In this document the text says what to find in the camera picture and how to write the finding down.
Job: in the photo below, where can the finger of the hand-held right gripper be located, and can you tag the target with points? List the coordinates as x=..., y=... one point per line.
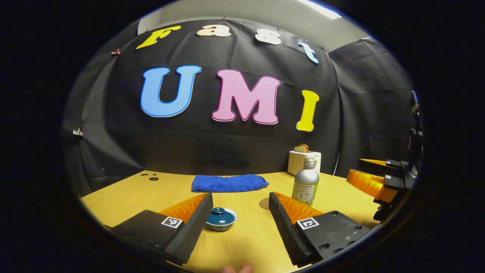
x=367, y=184
x=379, y=168

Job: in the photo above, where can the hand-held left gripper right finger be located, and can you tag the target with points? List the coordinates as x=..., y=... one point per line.
x=288, y=231

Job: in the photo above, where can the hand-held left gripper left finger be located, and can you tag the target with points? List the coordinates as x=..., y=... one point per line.
x=193, y=227

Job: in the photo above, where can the white teacup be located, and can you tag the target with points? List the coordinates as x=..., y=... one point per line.
x=221, y=227

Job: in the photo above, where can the round brown coaster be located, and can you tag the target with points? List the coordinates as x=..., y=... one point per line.
x=264, y=203

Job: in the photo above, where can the silver water bottle green label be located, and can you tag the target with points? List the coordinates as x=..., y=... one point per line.
x=305, y=185

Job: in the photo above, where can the blue towel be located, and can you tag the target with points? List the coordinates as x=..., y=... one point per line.
x=227, y=184

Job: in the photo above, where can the white toaster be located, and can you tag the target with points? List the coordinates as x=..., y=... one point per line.
x=297, y=163

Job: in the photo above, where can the bread slice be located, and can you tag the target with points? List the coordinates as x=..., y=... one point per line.
x=302, y=148

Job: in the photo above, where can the black backdrop cloth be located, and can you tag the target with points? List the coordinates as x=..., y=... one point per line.
x=227, y=144

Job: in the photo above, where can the silver clip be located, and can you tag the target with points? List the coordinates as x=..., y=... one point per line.
x=77, y=132

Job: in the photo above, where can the red clip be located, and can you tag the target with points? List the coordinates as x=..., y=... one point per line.
x=115, y=52

